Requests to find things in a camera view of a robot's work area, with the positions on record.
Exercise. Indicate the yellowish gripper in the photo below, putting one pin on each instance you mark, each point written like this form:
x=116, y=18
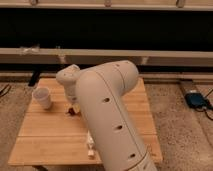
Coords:
x=75, y=108

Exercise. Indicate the dark red pepper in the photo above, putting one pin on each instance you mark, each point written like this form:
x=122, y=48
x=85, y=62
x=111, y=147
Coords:
x=70, y=112

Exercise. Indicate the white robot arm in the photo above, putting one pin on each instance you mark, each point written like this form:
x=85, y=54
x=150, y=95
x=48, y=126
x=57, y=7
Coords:
x=98, y=91

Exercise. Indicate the white paper cup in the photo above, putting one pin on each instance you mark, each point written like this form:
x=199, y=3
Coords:
x=42, y=96

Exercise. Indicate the wooden table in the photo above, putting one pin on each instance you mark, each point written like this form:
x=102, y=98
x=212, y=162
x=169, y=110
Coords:
x=53, y=137

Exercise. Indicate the white tube bottle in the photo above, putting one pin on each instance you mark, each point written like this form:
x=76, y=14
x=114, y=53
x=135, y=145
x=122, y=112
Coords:
x=90, y=145

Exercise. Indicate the blue device on floor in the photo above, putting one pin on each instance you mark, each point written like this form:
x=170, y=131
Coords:
x=195, y=100

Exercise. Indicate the horizontal metal rail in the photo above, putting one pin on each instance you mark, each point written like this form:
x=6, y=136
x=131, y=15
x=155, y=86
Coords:
x=88, y=56

